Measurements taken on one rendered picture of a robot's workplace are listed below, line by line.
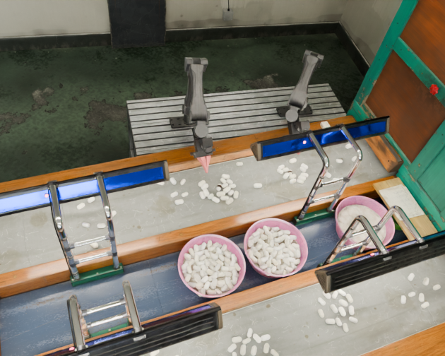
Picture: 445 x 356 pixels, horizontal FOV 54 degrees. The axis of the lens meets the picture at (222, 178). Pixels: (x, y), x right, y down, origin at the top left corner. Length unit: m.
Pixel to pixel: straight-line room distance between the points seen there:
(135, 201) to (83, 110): 1.54
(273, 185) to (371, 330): 0.73
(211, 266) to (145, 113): 0.95
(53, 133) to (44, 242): 1.47
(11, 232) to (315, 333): 1.23
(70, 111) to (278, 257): 2.03
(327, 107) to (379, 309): 1.20
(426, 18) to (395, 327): 1.24
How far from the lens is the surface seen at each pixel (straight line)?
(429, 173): 2.14
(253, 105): 2.46
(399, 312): 1.93
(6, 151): 3.18
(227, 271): 1.77
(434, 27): 2.04
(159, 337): 1.30
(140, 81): 3.54
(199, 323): 1.32
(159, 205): 1.90
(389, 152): 2.23
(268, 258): 1.83
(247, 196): 1.97
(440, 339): 1.94
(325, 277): 1.44
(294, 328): 1.74
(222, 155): 2.06
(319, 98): 2.63
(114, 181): 1.55
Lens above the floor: 2.33
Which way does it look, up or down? 52 degrees down
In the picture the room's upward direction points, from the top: 12 degrees clockwise
